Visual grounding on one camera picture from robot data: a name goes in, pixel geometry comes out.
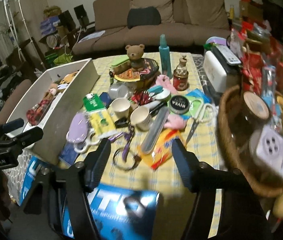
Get teal spray bottle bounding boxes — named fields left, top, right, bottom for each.
left=159, top=34, right=173, bottom=79

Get white and teal dispenser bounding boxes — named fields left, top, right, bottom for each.
left=147, top=85, right=171, bottom=101

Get blue packet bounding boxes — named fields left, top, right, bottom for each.
left=185, top=88, right=212, bottom=103

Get green lid snack box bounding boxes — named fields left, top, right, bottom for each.
left=111, top=55, right=130, bottom=75

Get remote control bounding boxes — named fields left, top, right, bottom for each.
left=216, top=44, right=241, bottom=66

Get tiger face box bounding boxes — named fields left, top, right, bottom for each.
left=57, top=72, right=78, bottom=93

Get pink sock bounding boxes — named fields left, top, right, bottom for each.
left=164, top=114, right=187, bottom=131

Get white handled scissors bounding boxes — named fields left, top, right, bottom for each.
left=186, top=103, right=216, bottom=145

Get white tissue box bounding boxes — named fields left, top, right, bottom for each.
left=203, top=51, right=241, bottom=93

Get red jar with glass top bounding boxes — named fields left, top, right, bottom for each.
left=173, top=54, right=189, bottom=91

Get Nivea men tin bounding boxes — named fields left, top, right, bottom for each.
left=169, top=95, right=190, bottom=115

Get wicker basket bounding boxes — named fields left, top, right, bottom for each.
left=218, top=85, right=283, bottom=198

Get black cushion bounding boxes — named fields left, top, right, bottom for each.
left=127, top=7, right=162, bottom=29

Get black cord bracelet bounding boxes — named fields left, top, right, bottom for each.
left=111, top=147, right=142, bottom=172

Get white power adapter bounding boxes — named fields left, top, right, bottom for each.
left=249, top=125, right=283, bottom=183

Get navy blue sachet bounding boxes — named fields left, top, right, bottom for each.
left=58, top=142, right=79, bottom=167

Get green Darlie toothpaste box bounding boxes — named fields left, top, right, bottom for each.
left=83, top=93, right=117, bottom=138

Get instant noodle bowl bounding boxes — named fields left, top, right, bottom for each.
left=112, top=58, right=160, bottom=90

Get brown sofa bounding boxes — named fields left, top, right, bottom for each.
left=73, top=0, right=230, bottom=56

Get blue printed box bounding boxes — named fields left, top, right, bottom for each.
left=19, top=156, right=160, bottom=239

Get white lip balm tube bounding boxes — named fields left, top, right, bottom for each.
left=136, top=100, right=161, bottom=113

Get yellow soap packet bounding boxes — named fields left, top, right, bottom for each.
left=137, top=129, right=185, bottom=170

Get white clothes rack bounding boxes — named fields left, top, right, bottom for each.
left=0, top=0, right=46, bottom=70

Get wooden lid jar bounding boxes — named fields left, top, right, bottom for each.
left=240, top=91, right=271, bottom=129

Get purple eyelash curler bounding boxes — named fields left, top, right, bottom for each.
left=109, top=125, right=135, bottom=163

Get green black keychain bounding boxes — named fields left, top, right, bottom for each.
left=109, top=70, right=114, bottom=85

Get plaid scarecrow doll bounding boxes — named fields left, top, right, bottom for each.
left=26, top=83, right=58, bottom=126

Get white storage tray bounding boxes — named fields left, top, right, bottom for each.
left=7, top=59, right=99, bottom=165

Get black mascara tube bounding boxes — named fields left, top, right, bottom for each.
left=150, top=101, right=168, bottom=117

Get clear toothbrush case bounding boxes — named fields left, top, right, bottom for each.
left=140, top=106, right=169, bottom=154

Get yellow checkered tablecloth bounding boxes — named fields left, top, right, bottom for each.
left=56, top=51, right=224, bottom=239

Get brown bear figurine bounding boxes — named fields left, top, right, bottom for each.
left=125, top=44, right=145, bottom=72

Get green card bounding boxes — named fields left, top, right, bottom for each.
left=181, top=95, right=206, bottom=120

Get clear plastic cup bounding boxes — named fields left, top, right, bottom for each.
left=108, top=82, right=132, bottom=100

